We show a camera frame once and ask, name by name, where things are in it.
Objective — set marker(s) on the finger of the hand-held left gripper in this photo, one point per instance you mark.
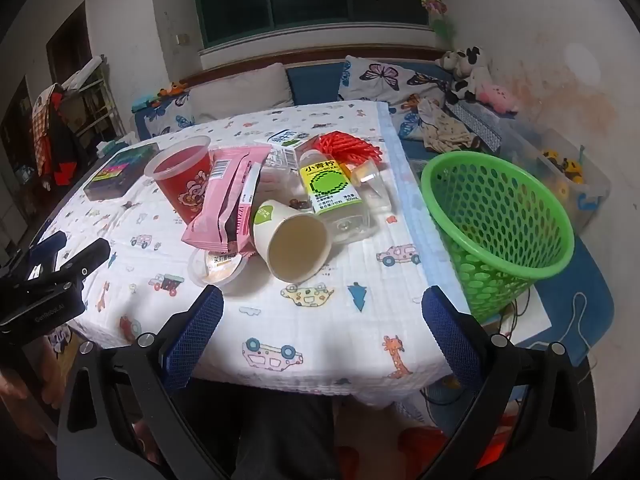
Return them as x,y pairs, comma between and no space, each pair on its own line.
47,250
85,260

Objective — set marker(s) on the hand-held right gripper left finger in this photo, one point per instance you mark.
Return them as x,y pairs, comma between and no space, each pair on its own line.
200,330

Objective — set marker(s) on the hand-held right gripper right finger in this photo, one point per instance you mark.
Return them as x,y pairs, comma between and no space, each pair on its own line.
450,340

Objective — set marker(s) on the green plastic basket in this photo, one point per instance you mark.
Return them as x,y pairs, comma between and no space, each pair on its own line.
480,280

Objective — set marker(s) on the red plastic cup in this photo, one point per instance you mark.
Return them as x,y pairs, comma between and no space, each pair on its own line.
175,180

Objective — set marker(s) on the clear plastic container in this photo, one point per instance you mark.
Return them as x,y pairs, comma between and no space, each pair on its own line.
280,180

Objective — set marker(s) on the clear bottle with yellow label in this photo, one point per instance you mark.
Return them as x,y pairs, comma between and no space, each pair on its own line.
327,185

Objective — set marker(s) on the white and green milk carton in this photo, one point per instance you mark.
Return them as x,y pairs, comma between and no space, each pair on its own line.
285,139

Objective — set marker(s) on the dark colourful box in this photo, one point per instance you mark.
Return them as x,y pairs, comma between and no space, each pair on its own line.
120,170

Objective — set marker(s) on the white printed table cloth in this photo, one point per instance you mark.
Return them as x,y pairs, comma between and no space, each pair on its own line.
300,330

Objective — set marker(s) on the red and black hanging clothes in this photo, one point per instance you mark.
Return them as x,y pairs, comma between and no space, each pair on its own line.
50,135

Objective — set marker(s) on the white paper cup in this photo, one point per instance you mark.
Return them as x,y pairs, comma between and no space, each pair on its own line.
265,230

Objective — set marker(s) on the person's leg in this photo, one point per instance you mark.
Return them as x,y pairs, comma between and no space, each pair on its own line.
280,435

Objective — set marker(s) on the pink snack wrapper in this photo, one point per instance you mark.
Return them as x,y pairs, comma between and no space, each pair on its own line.
220,195

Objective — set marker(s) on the metal shelf rack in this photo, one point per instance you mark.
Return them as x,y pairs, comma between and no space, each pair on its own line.
97,95

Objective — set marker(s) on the butterfly print pillow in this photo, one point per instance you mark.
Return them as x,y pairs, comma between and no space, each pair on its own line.
380,77
170,116

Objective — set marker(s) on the teal toy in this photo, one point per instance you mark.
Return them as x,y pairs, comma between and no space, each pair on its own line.
144,102

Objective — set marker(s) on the small clear plastic cup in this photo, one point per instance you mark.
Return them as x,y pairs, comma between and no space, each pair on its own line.
367,175

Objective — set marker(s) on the orange toy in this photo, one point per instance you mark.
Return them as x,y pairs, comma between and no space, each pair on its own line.
172,90

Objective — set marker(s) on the yellow toy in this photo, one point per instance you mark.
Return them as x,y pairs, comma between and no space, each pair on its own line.
551,156
572,170

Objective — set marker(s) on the beige garment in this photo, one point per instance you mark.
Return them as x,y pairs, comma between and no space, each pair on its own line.
445,130

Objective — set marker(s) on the dark wooden door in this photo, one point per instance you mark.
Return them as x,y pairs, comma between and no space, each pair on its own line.
67,40

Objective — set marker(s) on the clear storage bin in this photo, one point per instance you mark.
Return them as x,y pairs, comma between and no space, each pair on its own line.
595,185

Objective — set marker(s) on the grey patterned cloth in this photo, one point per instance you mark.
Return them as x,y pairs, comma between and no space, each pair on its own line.
480,125

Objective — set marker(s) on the red mesh bag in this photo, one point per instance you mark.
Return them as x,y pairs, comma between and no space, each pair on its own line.
345,146

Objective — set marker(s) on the white pillow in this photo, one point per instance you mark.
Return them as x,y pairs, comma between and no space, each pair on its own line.
240,92

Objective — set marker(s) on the pink plush toy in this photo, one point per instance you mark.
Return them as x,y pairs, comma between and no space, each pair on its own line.
497,97

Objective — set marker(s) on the blue cushion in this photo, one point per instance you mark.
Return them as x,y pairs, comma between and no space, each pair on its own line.
315,85

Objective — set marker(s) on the cow plush toy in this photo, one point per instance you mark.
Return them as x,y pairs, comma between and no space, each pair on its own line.
472,67

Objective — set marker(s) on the dark window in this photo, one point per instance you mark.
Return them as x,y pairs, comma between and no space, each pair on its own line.
310,5

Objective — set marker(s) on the flower wall decoration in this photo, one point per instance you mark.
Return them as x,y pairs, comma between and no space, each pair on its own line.
435,5

